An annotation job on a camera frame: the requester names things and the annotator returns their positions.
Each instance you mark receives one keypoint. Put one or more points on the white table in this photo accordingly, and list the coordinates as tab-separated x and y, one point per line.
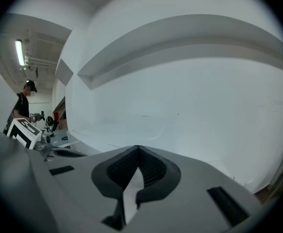
228	176

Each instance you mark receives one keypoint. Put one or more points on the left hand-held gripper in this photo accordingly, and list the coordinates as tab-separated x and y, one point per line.
22	132

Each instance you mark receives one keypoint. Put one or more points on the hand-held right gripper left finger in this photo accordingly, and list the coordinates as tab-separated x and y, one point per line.
83	190

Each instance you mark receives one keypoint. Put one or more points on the ceiling tube light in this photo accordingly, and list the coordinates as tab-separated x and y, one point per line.
20	52

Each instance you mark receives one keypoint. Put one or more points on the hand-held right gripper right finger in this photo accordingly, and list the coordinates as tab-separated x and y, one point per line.
192	203

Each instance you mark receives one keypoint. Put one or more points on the light blue table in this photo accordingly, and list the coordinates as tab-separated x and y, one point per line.
60	143

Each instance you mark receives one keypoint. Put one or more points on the white ceiling pipes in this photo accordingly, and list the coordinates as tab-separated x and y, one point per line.
41	61

